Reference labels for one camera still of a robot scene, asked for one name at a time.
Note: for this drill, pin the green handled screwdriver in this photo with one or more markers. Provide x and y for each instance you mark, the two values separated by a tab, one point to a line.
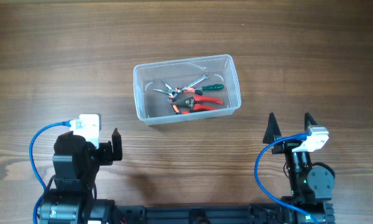
214	87

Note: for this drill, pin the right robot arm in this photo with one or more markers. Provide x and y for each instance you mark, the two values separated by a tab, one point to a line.
311	183

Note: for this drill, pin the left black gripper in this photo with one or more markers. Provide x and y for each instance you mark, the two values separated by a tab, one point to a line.
107	150

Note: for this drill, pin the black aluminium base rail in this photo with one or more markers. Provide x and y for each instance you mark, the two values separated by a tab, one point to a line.
248	214

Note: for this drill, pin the orange black needle-nose pliers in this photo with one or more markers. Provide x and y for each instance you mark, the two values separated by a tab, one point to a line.
173	92

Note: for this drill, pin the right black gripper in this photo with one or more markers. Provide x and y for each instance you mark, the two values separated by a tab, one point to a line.
288	147

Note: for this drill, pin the clear plastic storage container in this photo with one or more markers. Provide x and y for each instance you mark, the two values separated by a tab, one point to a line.
153	106

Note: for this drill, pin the silver combination wrench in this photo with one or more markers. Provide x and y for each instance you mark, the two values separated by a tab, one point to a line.
192	84

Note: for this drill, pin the red handled cutting pliers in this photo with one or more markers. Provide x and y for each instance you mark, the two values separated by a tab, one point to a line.
194	104

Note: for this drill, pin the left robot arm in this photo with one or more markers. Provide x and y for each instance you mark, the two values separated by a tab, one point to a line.
70	195

